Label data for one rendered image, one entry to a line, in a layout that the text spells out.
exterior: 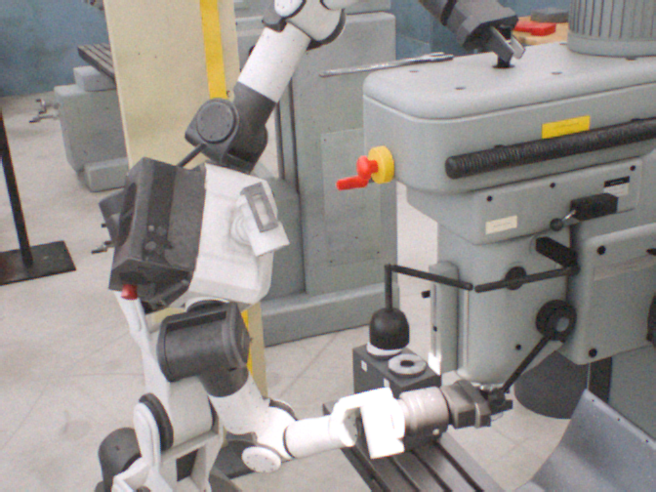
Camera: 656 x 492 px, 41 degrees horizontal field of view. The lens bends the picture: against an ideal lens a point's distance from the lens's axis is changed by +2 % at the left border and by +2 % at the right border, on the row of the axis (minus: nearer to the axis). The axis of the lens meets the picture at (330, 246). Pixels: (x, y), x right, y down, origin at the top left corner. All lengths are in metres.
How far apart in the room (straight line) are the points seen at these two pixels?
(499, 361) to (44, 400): 3.02
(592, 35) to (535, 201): 0.30
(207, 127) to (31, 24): 8.70
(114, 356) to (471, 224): 3.31
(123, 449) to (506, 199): 1.48
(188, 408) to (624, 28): 1.25
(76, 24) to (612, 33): 9.13
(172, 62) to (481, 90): 1.85
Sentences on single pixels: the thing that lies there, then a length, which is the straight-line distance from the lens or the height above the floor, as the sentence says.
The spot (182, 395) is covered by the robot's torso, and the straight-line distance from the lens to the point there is 2.09.
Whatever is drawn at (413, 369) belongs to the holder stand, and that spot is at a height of 1.10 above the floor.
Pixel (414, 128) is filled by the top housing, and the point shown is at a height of 1.84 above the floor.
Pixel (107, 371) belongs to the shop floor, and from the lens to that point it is 4.44.
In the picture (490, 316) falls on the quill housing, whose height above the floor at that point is 1.48.
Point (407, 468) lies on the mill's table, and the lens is 2.13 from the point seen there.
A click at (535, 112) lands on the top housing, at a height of 1.84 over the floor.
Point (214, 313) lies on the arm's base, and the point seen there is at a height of 1.46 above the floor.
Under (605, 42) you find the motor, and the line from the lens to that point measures 1.56.
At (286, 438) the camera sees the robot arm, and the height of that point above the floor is 1.17.
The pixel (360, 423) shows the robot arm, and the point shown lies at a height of 1.22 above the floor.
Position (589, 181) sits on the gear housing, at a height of 1.71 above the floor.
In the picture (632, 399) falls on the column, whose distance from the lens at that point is 2.04.
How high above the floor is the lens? 2.21
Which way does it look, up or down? 24 degrees down
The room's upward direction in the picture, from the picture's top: 3 degrees counter-clockwise
